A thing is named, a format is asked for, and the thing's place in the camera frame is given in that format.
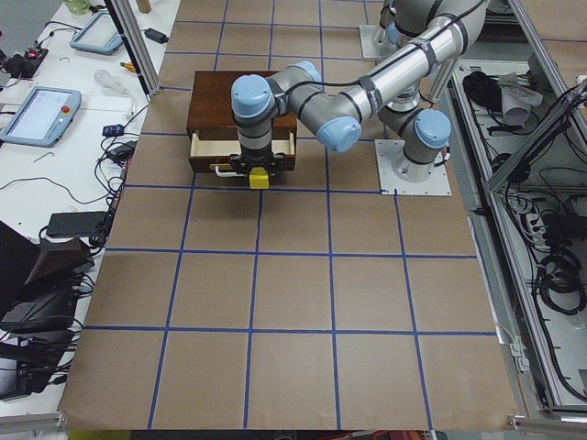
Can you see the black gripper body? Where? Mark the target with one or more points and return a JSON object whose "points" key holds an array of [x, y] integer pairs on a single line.
{"points": [[255, 156]]}

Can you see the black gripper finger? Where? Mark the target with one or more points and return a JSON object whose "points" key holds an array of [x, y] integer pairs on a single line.
{"points": [[275, 167], [241, 168]]}

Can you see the yellow cube block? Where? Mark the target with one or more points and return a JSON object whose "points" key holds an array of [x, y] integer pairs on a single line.
{"points": [[259, 179]]}

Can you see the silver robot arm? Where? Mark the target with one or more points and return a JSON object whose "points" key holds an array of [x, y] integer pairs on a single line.
{"points": [[431, 32]]}

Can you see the dark wooden drawer cabinet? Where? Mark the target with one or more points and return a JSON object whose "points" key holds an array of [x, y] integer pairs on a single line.
{"points": [[210, 111]]}

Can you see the small blue device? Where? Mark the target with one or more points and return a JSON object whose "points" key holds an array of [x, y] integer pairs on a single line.
{"points": [[111, 131]]}

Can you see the black power adapter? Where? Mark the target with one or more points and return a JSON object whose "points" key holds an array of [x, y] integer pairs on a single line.
{"points": [[155, 35]]}

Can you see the white light bulb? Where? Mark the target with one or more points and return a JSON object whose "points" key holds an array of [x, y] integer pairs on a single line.
{"points": [[106, 80]]}

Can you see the black laptop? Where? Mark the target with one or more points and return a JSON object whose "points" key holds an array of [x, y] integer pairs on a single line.
{"points": [[74, 224]]}

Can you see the far blue teach pendant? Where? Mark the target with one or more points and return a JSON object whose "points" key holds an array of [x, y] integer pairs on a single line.
{"points": [[99, 36]]}

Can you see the blue teach pendant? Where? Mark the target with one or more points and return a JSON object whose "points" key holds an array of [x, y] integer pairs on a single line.
{"points": [[99, 36], [43, 118]]}

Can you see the near blue teach pendant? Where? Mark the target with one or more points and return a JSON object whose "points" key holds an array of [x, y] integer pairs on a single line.
{"points": [[43, 118]]}

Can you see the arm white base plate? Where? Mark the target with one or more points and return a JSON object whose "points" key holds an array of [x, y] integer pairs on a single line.
{"points": [[373, 42], [400, 176]]}

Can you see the aluminium frame post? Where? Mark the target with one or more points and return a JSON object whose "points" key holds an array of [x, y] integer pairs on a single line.
{"points": [[127, 27]]}

